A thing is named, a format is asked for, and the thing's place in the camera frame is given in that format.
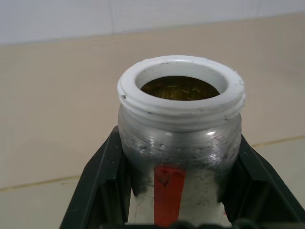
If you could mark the dark liquid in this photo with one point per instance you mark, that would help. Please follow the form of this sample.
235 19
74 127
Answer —
178 91

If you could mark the white plastic bottle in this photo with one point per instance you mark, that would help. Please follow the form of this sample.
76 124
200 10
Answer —
195 152

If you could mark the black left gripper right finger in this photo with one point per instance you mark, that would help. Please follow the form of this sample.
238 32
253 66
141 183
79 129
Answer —
257 188

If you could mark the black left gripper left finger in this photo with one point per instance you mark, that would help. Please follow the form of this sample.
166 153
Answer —
100 186

